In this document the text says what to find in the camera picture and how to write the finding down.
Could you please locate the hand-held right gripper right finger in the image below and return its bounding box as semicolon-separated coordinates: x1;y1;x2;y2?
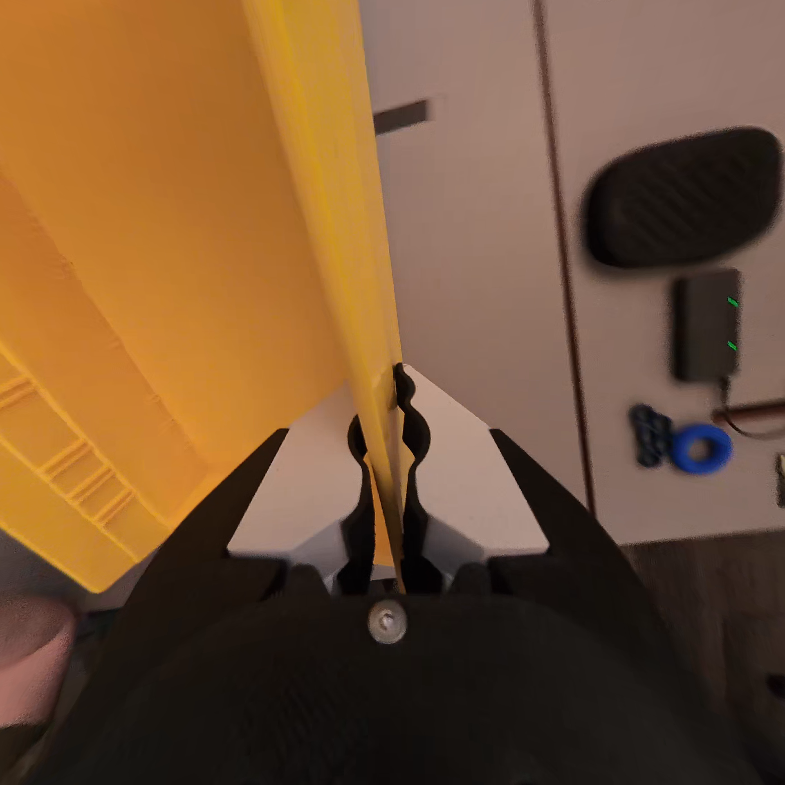
392;363;550;594

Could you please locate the blue ring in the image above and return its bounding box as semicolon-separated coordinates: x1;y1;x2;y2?
670;423;734;477

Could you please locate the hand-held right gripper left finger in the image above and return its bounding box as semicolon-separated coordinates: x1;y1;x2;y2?
227;383;376;594

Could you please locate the black tape strip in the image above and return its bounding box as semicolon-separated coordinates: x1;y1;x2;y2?
373;100;431;136

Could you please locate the dark blue plastic toy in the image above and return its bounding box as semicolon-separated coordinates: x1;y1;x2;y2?
628;403;674;469

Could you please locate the dark usb cable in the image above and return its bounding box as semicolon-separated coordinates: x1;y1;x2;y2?
713;375;785;440

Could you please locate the black oval pouch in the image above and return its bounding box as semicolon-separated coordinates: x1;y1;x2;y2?
583;126;785;269

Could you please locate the black power bank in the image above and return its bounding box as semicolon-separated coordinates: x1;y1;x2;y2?
672;269;743;384

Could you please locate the yellow plastic bin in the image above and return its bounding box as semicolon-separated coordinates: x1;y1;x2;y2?
0;0;407;594

